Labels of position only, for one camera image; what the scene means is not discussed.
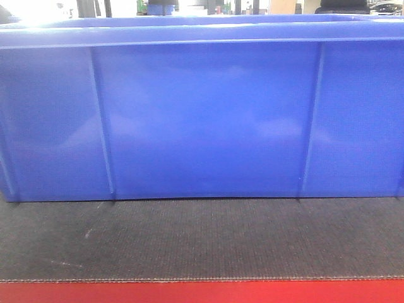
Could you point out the blue plastic bin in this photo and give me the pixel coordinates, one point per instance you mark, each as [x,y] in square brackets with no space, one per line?
[273,106]

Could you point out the dark grey conveyor belt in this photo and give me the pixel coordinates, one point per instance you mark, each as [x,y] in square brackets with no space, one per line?
[189,240]

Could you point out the red conveyor edge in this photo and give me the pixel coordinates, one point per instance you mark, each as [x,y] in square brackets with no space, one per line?
[390,290]

